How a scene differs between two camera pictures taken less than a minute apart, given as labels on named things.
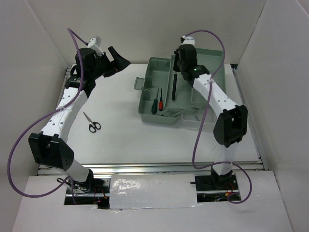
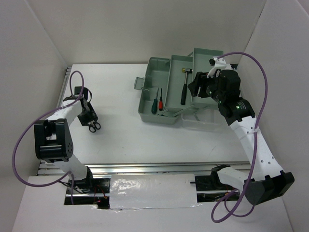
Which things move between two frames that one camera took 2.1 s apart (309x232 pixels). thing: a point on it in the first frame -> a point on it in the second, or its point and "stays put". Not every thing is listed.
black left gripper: (118, 65) -> (93, 116)
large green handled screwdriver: (154, 106) stays put
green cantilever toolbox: (164, 95) stays put
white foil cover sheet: (161, 191) stays put
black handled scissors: (95, 125) stays put
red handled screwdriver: (161, 103) stays put
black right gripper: (175, 67) -> (193, 86)
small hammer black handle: (174, 87) -> (184, 94)
